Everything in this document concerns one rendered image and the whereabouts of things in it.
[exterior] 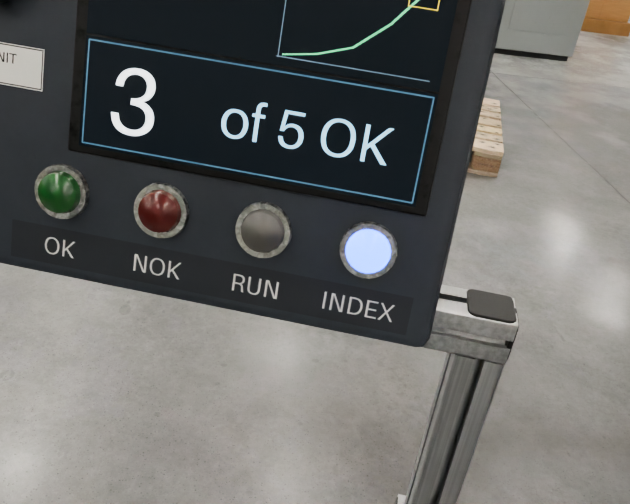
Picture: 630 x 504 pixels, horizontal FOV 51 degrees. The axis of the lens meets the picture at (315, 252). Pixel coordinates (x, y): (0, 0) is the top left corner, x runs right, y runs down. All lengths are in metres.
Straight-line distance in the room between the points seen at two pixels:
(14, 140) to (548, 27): 6.48
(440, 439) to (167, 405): 1.42
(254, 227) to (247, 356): 1.69
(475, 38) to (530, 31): 6.38
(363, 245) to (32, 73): 0.17
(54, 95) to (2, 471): 1.45
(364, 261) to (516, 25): 6.35
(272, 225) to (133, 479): 1.40
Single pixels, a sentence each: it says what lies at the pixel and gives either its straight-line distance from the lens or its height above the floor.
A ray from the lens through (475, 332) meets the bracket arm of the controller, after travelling 0.40.
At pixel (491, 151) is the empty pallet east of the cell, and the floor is 0.14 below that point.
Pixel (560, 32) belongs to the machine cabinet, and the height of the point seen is 0.26.
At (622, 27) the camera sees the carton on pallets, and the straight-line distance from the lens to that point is 9.15.
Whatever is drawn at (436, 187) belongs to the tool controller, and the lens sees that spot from 0.30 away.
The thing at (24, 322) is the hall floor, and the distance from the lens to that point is 2.15.
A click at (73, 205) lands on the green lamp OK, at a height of 1.11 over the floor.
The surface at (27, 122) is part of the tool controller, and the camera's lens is 0.35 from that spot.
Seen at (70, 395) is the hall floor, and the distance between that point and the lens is 1.88.
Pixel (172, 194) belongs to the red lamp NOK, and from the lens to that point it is 0.32.
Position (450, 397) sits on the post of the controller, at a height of 0.99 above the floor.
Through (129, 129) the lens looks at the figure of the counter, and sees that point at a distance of 0.32.
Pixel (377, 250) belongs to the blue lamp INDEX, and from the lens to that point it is 0.30.
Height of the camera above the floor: 1.26
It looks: 30 degrees down
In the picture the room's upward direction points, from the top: 8 degrees clockwise
